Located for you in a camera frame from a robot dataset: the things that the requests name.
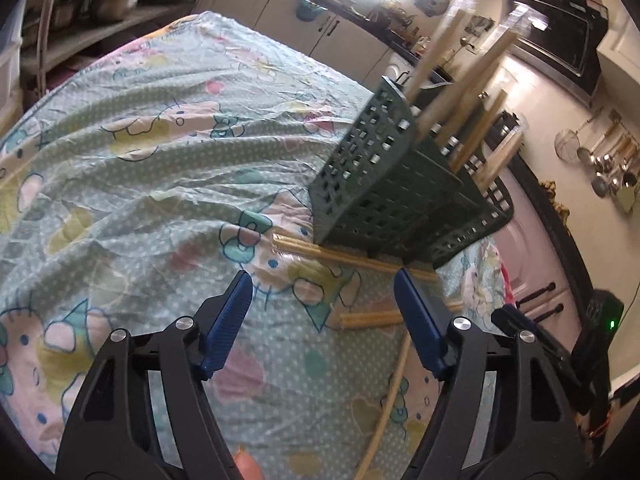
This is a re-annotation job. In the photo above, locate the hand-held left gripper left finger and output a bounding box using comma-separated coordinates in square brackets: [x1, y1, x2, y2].
[55, 270, 255, 480]

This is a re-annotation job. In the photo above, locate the row of hanging metal ladles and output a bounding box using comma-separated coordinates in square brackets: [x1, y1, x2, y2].
[575, 110, 640, 216]

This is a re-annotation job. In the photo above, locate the metal shelf rack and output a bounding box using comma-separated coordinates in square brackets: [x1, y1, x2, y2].
[20, 0, 201, 91]

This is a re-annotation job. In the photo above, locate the blue hanging bin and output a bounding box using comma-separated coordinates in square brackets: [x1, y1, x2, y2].
[295, 0, 326, 21]

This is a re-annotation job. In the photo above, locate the dark green perforated utensil basket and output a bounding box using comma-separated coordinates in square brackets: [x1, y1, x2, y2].
[307, 76, 516, 270]

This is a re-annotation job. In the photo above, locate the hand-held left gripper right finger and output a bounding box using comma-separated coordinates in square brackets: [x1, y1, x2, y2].
[393, 267, 581, 480]

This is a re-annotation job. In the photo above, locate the hanging metal strainer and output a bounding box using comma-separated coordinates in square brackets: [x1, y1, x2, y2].
[554, 115, 601, 162]

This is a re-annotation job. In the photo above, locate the pale blue plastic drawer unit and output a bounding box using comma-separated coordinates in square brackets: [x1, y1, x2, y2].
[0, 0, 26, 126]

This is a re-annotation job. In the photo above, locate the person's left hand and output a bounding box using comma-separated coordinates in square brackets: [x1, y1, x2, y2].
[234, 452, 264, 480]

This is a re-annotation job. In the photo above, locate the ginger root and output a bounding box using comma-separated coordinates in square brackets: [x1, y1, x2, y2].
[537, 180, 571, 226]

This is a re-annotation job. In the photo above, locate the black range hood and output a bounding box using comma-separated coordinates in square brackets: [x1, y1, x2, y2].
[505, 0, 608, 98]

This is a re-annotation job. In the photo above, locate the cartoon cat printed tablecloth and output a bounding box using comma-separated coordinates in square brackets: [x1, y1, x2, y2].
[0, 10, 506, 480]

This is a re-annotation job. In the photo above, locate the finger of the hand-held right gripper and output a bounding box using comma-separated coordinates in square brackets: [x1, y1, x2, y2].
[491, 305, 587, 412]

